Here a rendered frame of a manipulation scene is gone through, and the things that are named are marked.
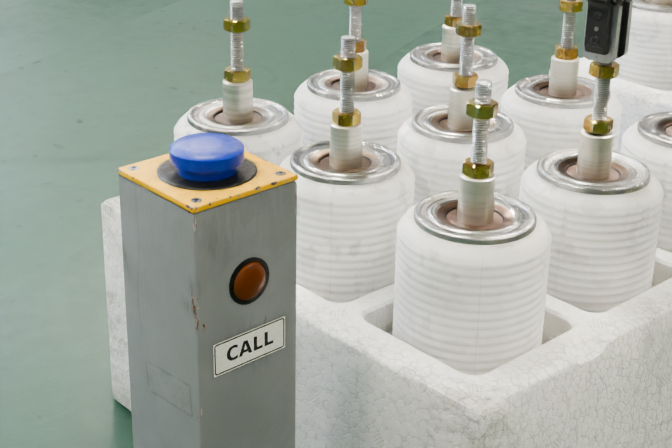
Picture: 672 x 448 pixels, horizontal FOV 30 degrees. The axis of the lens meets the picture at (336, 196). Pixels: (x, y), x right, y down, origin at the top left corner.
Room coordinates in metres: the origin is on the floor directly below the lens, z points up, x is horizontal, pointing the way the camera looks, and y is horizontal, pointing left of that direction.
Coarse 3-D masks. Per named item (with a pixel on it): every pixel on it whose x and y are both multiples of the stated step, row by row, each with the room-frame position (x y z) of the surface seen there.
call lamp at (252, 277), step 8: (248, 264) 0.59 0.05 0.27; (256, 264) 0.60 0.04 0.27; (240, 272) 0.59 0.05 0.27; (248, 272) 0.59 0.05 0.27; (256, 272) 0.60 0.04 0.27; (264, 272) 0.60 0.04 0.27; (240, 280) 0.59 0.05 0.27; (248, 280) 0.59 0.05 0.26; (256, 280) 0.60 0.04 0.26; (264, 280) 0.60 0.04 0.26; (240, 288) 0.59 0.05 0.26; (248, 288) 0.59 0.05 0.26; (256, 288) 0.60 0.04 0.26; (240, 296) 0.59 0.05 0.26; (248, 296) 0.59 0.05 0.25
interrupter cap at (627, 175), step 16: (544, 160) 0.80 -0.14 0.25; (560, 160) 0.80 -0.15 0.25; (576, 160) 0.80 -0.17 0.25; (624, 160) 0.80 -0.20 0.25; (544, 176) 0.77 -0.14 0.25; (560, 176) 0.77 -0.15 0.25; (576, 176) 0.78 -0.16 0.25; (624, 176) 0.78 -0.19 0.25; (640, 176) 0.78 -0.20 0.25; (592, 192) 0.75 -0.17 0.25; (608, 192) 0.75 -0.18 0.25; (624, 192) 0.75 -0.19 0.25
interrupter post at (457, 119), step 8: (456, 88) 0.87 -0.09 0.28; (472, 88) 0.87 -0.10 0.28; (456, 96) 0.87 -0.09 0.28; (464, 96) 0.86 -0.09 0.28; (472, 96) 0.86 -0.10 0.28; (456, 104) 0.87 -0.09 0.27; (464, 104) 0.86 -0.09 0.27; (448, 112) 0.87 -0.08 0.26; (456, 112) 0.86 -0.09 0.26; (464, 112) 0.86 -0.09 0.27; (448, 120) 0.87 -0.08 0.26; (456, 120) 0.86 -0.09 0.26; (464, 120) 0.86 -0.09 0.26; (472, 120) 0.87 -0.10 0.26; (456, 128) 0.86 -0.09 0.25; (464, 128) 0.86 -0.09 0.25; (472, 128) 0.87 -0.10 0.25
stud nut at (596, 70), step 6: (594, 66) 0.78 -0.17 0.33; (600, 66) 0.78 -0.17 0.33; (606, 66) 0.78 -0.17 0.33; (612, 66) 0.78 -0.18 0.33; (618, 66) 0.78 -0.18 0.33; (594, 72) 0.78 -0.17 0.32; (600, 72) 0.78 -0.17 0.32; (606, 72) 0.78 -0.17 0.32; (612, 72) 0.78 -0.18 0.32; (618, 72) 0.78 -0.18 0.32; (600, 78) 0.78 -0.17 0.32; (606, 78) 0.78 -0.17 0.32; (612, 78) 0.78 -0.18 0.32
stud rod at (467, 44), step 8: (464, 8) 0.87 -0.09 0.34; (472, 8) 0.87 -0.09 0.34; (464, 16) 0.87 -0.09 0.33; (472, 16) 0.87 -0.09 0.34; (472, 24) 0.87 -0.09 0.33; (464, 40) 0.87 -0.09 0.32; (472, 40) 0.87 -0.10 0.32; (464, 48) 0.87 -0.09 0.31; (472, 48) 0.87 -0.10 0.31; (464, 56) 0.87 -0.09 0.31; (472, 56) 0.87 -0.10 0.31; (464, 64) 0.87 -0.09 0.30; (472, 64) 0.87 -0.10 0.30; (464, 72) 0.87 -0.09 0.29; (464, 88) 0.87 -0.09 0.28
